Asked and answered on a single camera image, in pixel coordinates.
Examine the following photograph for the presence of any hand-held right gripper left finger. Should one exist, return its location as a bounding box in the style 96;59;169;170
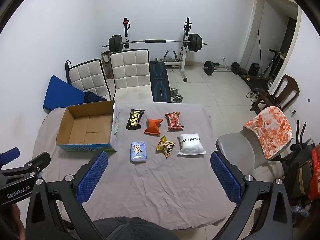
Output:
26;151;109;240

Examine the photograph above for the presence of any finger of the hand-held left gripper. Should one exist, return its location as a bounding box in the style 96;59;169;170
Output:
0;152;51;178
0;147;20;167

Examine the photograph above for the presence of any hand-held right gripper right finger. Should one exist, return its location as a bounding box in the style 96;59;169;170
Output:
210;151;293;240

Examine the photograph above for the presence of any cardboard box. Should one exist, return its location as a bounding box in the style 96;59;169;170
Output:
55;100;119;153

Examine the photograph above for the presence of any white soft packet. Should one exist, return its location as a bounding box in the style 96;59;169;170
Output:
178;133;207;157

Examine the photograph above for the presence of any light blue tissue pack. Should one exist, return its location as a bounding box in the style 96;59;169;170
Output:
129;141;148;163

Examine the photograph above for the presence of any yellow cartoon snack packet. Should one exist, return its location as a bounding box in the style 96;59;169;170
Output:
156;135;176;158

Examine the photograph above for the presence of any black snack packet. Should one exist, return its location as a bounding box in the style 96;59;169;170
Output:
126;109;145;130

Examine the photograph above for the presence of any red snack packet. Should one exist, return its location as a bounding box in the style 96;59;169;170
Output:
165;112;185;131

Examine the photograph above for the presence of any orange snack packet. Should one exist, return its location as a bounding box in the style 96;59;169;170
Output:
144;118;163;135

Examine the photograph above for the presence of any grey office chair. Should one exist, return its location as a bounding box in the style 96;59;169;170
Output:
215;127;283;178

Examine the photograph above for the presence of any grey table cloth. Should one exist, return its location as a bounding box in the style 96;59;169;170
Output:
32;102;240;230

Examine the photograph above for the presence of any orange floral towel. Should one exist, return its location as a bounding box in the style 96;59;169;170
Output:
243;106;293;160

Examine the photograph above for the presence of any dark grey fleece clothing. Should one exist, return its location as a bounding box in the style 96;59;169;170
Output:
94;216;179;240

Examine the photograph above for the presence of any blue foam mat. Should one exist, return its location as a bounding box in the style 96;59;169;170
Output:
43;75;87;112

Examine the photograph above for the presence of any dark blue cloth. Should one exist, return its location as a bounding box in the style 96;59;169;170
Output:
84;92;108;104

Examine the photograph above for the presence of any black exercise bike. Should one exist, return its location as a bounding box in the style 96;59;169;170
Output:
277;120;318;202

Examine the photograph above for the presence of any red plastic bag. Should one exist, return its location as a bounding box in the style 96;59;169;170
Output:
308;145;320;200

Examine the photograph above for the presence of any white quilted chair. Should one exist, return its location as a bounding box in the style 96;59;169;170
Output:
65;59;112;100
110;49;153;103

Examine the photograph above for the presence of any brown wooden stump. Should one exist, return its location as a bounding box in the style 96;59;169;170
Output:
101;51;113;79

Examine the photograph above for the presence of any short barbell with black plates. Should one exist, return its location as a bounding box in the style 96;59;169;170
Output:
202;60;242;76

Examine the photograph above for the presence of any black weight bench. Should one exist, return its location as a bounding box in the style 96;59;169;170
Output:
149;61;173;103

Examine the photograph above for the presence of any dark wooden chair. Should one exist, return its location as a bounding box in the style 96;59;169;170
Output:
250;74;300;113

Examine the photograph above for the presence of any white barbell rack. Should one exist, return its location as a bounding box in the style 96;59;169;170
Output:
121;17;194;83

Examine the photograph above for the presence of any long barbell with black plates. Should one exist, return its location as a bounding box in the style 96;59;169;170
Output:
102;33;207;53

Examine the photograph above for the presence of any grey triangular cable handle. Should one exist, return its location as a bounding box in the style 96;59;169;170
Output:
164;49;178;63

